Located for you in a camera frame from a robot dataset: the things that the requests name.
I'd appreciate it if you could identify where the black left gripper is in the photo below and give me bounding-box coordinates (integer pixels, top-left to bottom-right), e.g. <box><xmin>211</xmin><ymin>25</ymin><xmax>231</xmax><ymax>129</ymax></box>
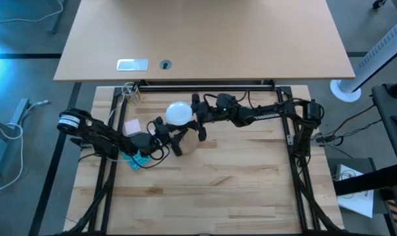
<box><xmin>130</xmin><ymin>120</ymin><xmax>199</xmax><ymax>157</ymax></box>

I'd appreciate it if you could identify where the thin white floor cable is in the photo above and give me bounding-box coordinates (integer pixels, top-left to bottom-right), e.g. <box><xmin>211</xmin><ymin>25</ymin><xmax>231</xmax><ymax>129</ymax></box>
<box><xmin>0</xmin><ymin>0</ymin><xmax>65</xmax><ymax>24</ymax></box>

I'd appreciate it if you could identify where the teal power strip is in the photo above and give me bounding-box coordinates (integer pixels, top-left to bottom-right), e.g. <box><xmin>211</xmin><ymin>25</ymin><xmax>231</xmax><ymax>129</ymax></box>
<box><xmin>120</xmin><ymin>150</ymin><xmax>152</xmax><ymax>171</ymax></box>

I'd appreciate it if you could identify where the white paper sheet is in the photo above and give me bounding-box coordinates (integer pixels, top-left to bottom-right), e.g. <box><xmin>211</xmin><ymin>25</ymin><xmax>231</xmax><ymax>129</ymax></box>
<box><xmin>335</xmin><ymin>163</ymin><xmax>375</xmax><ymax>220</ymax></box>

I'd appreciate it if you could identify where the lamp with round wooden base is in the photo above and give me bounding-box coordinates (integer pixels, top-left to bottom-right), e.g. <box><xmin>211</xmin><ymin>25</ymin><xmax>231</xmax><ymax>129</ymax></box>
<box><xmin>179</xmin><ymin>128</ymin><xmax>199</xmax><ymax>156</ymax></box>

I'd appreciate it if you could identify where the silver desk plate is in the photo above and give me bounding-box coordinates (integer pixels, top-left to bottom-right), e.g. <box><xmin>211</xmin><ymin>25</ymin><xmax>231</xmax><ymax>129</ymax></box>
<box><xmin>116</xmin><ymin>58</ymin><xmax>150</xmax><ymax>72</ymax></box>

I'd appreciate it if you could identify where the white tower fan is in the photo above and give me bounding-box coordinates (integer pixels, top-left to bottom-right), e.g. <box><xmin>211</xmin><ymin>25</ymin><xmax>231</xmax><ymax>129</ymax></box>
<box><xmin>329</xmin><ymin>22</ymin><xmax>397</xmax><ymax>104</ymax></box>

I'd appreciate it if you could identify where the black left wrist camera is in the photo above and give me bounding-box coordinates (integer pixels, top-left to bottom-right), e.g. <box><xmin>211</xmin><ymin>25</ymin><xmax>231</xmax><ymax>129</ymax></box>
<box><xmin>153</xmin><ymin>115</ymin><xmax>167</xmax><ymax>133</ymax></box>

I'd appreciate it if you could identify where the long white floor cable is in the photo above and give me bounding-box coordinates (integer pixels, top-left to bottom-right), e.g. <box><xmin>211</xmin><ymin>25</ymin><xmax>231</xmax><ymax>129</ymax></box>
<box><xmin>0</xmin><ymin>99</ymin><xmax>52</xmax><ymax>197</ymax></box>

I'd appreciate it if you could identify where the beige desk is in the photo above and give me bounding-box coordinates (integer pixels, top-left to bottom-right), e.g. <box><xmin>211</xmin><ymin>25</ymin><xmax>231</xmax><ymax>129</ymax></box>
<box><xmin>53</xmin><ymin>0</ymin><xmax>356</xmax><ymax>82</ymax></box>

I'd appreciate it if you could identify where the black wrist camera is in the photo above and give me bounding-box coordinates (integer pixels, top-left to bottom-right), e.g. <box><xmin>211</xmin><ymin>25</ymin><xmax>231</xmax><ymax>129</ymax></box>
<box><xmin>215</xmin><ymin>92</ymin><xmax>238</xmax><ymax>110</ymax></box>
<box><xmin>153</xmin><ymin>115</ymin><xmax>167</xmax><ymax>133</ymax></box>

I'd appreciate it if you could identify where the black floor cable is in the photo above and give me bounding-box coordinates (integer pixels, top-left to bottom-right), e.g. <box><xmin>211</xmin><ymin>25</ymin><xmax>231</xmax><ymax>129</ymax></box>
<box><xmin>316</xmin><ymin>104</ymin><xmax>383</xmax><ymax>148</ymax></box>

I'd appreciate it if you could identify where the grey metal table leg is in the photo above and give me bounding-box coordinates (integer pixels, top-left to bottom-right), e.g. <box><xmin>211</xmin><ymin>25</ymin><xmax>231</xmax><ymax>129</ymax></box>
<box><xmin>0</xmin><ymin>97</ymin><xmax>31</xmax><ymax>180</ymax></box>

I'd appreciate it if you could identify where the pink sticky note pad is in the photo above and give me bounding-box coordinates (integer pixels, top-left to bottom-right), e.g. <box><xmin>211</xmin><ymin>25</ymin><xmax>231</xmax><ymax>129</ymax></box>
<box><xmin>123</xmin><ymin>118</ymin><xmax>142</xmax><ymax>136</ymax></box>

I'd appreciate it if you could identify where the white power strip cable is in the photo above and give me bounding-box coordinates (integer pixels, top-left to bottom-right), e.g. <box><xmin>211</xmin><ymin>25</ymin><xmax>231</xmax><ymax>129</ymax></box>
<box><xmin>108</xmin><ymin>94</ymin><xmax>125</xmax><ymax>121</ymax></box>

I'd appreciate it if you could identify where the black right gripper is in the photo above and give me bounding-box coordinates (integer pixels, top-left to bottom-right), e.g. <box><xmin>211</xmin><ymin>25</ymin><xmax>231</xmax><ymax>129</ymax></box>
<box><xmin>191</xmin><ymin>94</ymin><xmax>239</xmax><ymax>143</ymax></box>

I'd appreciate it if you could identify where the black aluminium table frame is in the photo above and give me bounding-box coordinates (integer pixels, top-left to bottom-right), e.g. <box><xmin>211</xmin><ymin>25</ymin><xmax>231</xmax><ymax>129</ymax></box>
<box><xmin>62</xmin><ymin>79</ymin><xmax>348</xmax><ymax>236</ymax></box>

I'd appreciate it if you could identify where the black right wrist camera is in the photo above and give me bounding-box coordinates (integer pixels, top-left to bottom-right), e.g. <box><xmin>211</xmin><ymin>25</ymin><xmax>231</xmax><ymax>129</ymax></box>
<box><xmin>215</xmin><ymin>92</ymin><xmax>238</xmax><ymax>110</ymax></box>

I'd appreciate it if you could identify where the black beam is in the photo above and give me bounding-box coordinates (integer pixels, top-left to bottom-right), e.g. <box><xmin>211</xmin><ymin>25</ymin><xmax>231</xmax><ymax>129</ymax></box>
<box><xmin>332</xmin><ymin>163</ymin><xmax>397</xmax><ymax>197</ymax></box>

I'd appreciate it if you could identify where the black cart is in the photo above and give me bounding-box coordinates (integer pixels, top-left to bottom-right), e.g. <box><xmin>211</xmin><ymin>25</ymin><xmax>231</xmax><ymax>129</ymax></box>
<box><xmin>371</xmin><ymin>75</ymin><xmax>397</xmax><ymax>236</ymax></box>

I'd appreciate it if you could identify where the orange black striped strip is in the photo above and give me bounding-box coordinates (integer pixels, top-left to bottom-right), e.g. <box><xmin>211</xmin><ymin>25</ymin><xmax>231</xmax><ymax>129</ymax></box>
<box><xmin>387</xmin><ymin>199</ymin><xmax>397</xmax><ymax>227</ymax></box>

